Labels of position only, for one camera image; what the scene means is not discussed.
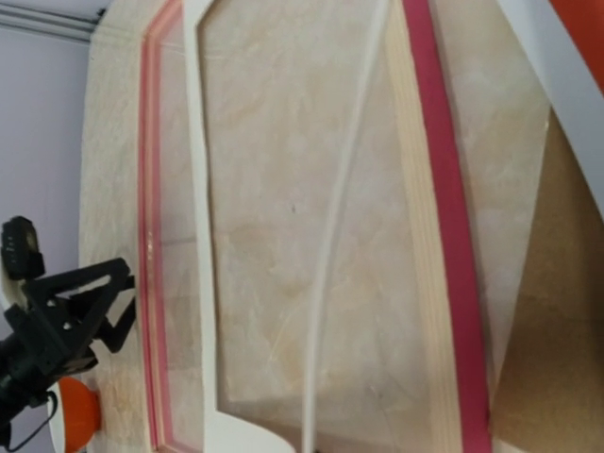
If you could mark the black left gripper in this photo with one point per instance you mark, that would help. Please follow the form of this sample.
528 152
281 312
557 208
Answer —
73 309

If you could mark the white photo mat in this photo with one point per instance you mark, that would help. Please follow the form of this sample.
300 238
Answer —
224 432

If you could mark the clear acrylic sheet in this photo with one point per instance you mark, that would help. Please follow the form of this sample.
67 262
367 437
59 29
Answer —
278 107

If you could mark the wooden picture frame red edge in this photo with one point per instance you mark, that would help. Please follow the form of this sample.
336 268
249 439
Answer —
442 243

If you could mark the red and dark photo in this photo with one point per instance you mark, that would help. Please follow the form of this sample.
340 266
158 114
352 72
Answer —
563 41

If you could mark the white bowl orange outside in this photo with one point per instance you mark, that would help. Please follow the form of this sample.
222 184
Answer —
77 418

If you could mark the brown backing board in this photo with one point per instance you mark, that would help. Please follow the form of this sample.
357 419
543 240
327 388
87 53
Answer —
549 397

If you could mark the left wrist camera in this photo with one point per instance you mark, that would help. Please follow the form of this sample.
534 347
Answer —
21 259

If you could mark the left aluminium corner post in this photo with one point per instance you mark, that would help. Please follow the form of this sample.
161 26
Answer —
48 23

